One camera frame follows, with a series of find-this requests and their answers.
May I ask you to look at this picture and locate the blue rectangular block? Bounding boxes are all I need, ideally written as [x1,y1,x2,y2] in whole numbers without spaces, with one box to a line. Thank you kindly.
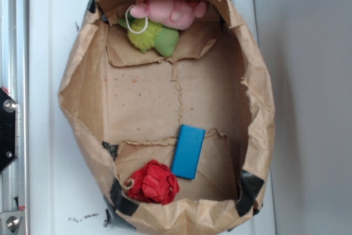
[171,124,205,179]

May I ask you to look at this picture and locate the black mounting plate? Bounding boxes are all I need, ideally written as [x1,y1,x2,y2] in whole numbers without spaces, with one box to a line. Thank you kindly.
[1,88,18,173]

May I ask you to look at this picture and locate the metal corner bracket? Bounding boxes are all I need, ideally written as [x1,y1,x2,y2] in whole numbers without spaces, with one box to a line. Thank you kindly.
[1,210,23,235]

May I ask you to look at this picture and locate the pink plush bunny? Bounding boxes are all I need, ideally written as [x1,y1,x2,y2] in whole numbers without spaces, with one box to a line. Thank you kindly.
[130,0,208,30]

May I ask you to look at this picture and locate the aluminium frame rail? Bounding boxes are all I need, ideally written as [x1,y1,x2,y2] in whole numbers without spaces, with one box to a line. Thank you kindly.
[1,0,28,234]

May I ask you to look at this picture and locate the green plush toy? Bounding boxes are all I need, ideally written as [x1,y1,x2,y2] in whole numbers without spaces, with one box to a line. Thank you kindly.
[118,14,179,57]

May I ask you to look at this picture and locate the brown paper bag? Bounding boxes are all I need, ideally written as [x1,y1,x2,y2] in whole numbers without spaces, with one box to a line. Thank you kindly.
[58,0,275,234]

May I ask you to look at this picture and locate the red crumpled paper ball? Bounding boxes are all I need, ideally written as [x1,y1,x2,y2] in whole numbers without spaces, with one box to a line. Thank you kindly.
[126,160,180,205]

